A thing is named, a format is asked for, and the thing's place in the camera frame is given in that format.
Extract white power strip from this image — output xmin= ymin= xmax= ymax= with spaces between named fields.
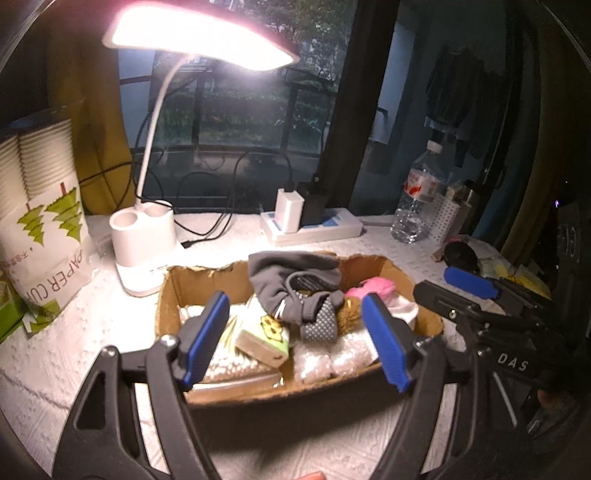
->
xmin=259 ymin=208 xmax=364 ymax=247

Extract green paper package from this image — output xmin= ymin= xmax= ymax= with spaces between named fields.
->
xmin=0 ymin=277 xmax=28 ymax=342

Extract white perforated holder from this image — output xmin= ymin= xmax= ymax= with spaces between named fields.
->
xmin=429 ymin=189 xmax=472 ymax=243

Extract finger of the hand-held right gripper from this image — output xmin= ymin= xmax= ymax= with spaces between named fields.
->
xmin=413 ymin=281 xmax=497 ymax=331
xmin=443 ymin=267 xmax=546 ymax=317

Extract pink soft cloth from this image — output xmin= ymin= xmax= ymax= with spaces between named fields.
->
xmin=346 ymin=277 xmax=397 ymax=301

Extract dark hanging clothes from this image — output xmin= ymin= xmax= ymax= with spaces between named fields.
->
xmin=425 ymin=44 xmax=504 ymax=134

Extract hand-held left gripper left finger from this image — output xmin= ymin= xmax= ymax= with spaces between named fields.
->
xmin=53 ymin=291 xmax=230 ymax=480

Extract brown fuzzy sock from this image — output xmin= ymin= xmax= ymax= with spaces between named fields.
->
xmin=335 ymin=298 xmax=365 ymax=333

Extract brown cardboard box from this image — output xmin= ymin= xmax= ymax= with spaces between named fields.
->
xmin=154 ymin=251 xmax=445 ymax=407

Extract bag of paper cups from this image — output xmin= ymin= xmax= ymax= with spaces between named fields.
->
xmin=0 ymin=117 xmax=100 ymax=333

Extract dark curtain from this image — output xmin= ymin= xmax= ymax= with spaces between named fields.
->
xmin=318 ymin=0 xmax=398 ymax=215

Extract dark grey cloth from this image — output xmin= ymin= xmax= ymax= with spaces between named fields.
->
xmin=248 ymin=251 xmax=345 ymax=324

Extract black power cable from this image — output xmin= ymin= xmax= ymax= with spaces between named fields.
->
xmin=171 ymin=152 xmax=294 ymax=247

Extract yellow curtain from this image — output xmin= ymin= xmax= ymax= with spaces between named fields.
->
xmin=46 ymin=28 xmax=134 ymax=215

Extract black charger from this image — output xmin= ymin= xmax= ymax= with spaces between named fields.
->
xmin=300 ymin=174 xmax=329 ymax=228

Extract white desk lamp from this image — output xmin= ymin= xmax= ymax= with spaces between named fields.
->
xmin=102 ymin=0 xmax=300 ymax=297

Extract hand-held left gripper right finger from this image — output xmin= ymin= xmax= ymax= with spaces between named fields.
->
xmin=361 ymin=292 xmax=497 ymax=480

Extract cartoon print tissue pack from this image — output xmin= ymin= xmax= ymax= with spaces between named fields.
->
xmin=235 ymin=316 xmax=291 ymax=367

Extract white textured tablecloth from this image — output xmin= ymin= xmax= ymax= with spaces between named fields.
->
xmin=0 ymin=212 xmax=509 ymax=480

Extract black round object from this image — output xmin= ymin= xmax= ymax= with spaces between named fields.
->
xmin=443 ymin=242 xmax=481 ymax=273

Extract white charger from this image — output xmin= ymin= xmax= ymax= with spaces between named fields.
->
xmin=276 ymin=188 xmax=304 ymax=233

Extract bag of white cotton balls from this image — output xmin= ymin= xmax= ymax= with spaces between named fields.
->
xmin=293 ymin=344 xmax=377 ymax=385

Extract white knit sock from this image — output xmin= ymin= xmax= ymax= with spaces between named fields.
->
xmin=387 ymin=295 xmax=419 ymax=325

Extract clear plastic water bottle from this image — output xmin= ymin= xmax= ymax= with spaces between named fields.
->
xmin=391 ymin=141 xmax=451 ymax=244

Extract grey dotted grip glove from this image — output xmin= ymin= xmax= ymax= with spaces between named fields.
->
xmin=283 ymin=272 xmax=345 ymax=343

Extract person's right hand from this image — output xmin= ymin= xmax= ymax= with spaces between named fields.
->
xmin=538 ymin=388 xmax=578 ymax=411

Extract bag of cotton swabs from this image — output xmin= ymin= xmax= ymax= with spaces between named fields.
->
xmin=198 ymin=302 xmax=278 ymax=384

